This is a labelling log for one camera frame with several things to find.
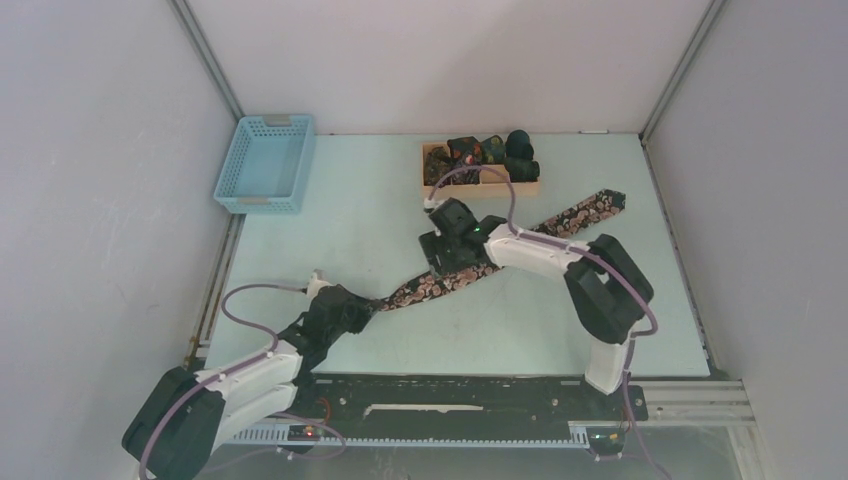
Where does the rose patterned necktie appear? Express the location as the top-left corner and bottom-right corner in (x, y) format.
(378, 189), (627, 312)

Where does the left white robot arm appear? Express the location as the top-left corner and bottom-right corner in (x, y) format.
(121, 280), (383, 479)

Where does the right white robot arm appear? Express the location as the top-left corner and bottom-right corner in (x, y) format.
(419, 198), (658, 418)

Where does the wooden tray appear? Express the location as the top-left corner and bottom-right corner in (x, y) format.
(420, 142), (510, 199)

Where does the rolled dark paisley tie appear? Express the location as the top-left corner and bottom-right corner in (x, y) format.
(422, 146), (453, 186)

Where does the rolled red floral tie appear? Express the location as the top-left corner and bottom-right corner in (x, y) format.
(447, 136), (482, 185)

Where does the rolled green patterned tie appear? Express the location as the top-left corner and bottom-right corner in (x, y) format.
(481, 135), (506, 165)

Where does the blue plastic basket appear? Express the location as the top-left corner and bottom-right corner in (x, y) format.
(213, 114), (316, 215)

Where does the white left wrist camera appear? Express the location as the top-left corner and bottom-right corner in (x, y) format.
(305, 269), (333, 298)

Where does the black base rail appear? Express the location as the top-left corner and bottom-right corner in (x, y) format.
(288, 374), (649, 446)

